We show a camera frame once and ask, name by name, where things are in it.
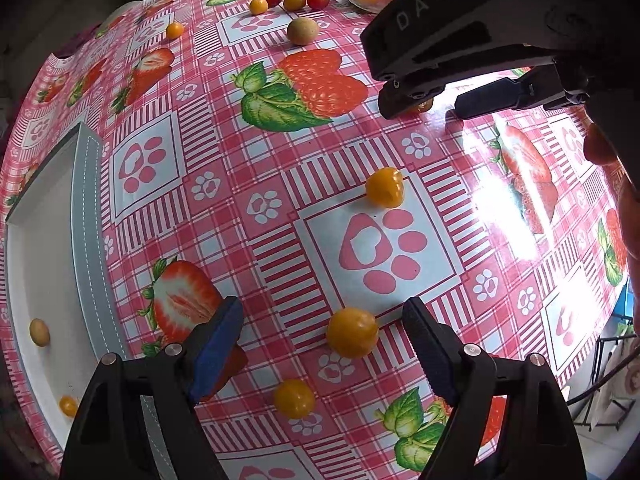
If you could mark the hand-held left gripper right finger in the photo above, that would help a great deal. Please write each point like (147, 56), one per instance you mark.
(429, 347)

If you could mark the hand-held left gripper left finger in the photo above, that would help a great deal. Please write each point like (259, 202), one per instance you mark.
(216, 355)

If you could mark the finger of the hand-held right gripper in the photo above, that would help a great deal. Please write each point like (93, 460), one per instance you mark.
(407, 96)
(492, 97)

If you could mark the orange cherry tomato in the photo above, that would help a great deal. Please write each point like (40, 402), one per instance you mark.
(422, 106)

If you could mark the yellow cherry tomato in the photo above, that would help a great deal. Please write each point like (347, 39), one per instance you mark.
(294, 398)
(352, 332)
(384, 187)
(68, 406)
(175, 30)
(258, 6)
(294, 1)

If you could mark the white and grey tray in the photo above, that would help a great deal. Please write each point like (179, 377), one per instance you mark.
(47, 280)

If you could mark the person's right hand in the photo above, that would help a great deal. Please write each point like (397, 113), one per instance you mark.
(599, 149)

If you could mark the kiwi fruit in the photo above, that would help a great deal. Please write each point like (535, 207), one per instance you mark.
(302, 30)

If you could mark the strawberry print pink tablecloth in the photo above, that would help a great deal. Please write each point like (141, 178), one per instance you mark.
(280, 150)

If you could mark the brown longan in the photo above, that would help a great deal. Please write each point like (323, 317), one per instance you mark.
(39, 332)

